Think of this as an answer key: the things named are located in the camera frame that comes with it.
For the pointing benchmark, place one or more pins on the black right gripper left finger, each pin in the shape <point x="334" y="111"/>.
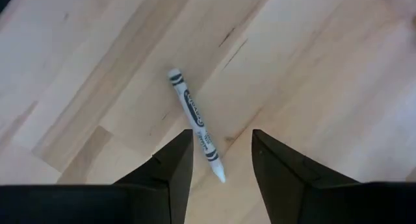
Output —
<point x="178" y="172"/>

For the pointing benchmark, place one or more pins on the white crayon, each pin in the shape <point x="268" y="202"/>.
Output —
<point x="191" y="110"/>

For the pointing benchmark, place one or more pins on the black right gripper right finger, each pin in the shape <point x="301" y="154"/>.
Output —
<point x="282" y="178"/>

